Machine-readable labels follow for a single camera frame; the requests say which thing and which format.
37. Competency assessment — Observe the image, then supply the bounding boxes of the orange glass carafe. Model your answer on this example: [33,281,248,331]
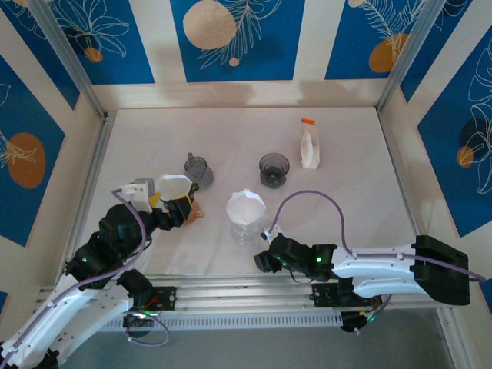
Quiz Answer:
[183,206,206,226]

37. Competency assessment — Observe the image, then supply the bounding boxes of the clear glass carafe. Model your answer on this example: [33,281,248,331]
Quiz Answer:
[230,225,264,248]

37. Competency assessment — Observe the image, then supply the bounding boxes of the grey ribbed dripper cup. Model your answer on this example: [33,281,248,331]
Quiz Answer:
[184,152,215,191]

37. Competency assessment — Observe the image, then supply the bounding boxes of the grey plastic dripper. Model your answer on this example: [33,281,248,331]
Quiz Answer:
[258,152,291,189]

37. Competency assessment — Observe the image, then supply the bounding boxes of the orange and white filter pack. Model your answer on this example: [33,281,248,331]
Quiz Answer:
[299,118,321,169]

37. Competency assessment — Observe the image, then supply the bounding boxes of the black controller box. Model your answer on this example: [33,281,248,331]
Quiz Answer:
[122,311,155,339]
[340,309,381,334]

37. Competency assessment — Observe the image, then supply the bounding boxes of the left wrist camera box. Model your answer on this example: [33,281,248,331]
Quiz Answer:
[118,175,158,213]

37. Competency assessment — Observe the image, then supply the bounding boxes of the black wire loop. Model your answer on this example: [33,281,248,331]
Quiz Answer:
[289,270,313,286]

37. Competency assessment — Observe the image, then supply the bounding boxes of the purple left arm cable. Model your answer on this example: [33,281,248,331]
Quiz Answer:
[0,188,170,364]

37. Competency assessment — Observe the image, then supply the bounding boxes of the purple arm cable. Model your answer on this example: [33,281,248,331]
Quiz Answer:
[0,188,170,364]
[264,190,487,335]

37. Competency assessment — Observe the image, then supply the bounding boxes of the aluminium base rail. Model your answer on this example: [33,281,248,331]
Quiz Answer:
[32,273,457,315]

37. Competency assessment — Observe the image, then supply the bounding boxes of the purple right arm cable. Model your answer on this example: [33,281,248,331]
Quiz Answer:
[264,190,487,335]

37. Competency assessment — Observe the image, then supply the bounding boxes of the white slotted cable duct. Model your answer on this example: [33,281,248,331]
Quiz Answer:
[95,311,344,332]

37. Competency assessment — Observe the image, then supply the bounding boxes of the aluminium table side rail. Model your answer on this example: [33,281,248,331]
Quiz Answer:
[57,111,117,285]

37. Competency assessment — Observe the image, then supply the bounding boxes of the aluminium frame post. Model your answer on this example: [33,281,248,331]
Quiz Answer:
[376,0,445,113]
[28,0,108,121]

